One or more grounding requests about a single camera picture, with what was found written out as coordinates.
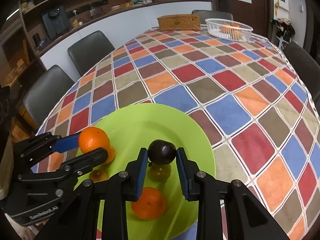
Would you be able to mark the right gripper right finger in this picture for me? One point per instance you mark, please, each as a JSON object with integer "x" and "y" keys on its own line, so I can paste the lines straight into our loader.
{"x": 246, "y": 217}

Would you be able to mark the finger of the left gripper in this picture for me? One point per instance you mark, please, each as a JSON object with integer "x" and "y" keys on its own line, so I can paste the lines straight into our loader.
{"x": 75, "y": 167}
{"x": 29, "y": 152}

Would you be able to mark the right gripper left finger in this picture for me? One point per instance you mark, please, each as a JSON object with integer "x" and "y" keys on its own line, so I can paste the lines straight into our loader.
{"x": 78, "y": 217}

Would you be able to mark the large orange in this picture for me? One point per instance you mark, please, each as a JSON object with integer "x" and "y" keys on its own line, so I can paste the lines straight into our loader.
{"x": 92, "y": 138}

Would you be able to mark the dark plum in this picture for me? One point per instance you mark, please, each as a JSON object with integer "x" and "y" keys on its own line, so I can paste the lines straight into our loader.
{"x": 161, "y": 152}

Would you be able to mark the dark chair near left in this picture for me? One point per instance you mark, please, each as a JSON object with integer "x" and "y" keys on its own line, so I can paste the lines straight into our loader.
{"x": 46, "y": 92}

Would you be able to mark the dark chair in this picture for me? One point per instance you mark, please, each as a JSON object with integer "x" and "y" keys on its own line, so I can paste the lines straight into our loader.
{"x": 90, "y": 50}
{"x": 46, "y": 92}
{"x": 305, "y": 66}

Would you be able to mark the checkered colourful tablecloth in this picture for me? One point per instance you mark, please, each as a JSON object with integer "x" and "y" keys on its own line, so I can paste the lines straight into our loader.
{"x": 254, "y": 109}

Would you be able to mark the black coffee machine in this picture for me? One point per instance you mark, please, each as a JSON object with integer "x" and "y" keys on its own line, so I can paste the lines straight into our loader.
{"x": 56, "y": 22}

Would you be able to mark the dark chair right side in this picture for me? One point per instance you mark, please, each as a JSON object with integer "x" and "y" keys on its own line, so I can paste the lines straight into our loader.
{"x": 305, "y": 66}

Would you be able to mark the dark chair far end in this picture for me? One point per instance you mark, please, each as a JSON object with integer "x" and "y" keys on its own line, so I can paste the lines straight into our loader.
{"x": 206, "y": 14}

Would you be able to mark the white plastic basket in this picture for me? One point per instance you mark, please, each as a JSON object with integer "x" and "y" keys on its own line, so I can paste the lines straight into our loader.
{"x": 214, "y": 24}

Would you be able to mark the oranges in basket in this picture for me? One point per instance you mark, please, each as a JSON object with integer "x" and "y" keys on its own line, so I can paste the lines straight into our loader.
{"x": 233, "y": 30}

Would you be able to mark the brown wooden door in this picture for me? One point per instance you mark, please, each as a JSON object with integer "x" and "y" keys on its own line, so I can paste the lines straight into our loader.
{"x": 255, "y": 13}

